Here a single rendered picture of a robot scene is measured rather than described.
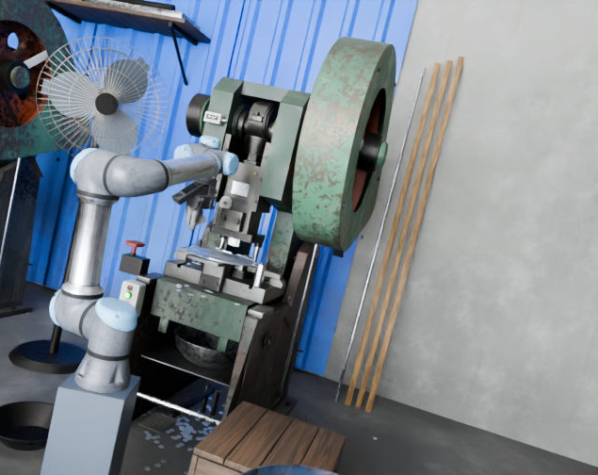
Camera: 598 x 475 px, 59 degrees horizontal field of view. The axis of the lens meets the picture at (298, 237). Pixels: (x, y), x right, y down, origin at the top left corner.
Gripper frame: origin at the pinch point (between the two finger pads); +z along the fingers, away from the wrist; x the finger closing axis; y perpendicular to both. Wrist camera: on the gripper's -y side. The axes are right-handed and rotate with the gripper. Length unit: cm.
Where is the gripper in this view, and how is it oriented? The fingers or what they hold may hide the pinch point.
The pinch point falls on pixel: (189, 227)
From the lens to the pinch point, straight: 204.5
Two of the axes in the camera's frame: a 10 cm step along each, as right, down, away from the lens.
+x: -6.6, -4.2, 6.3
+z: -2.4, 9.0, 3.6
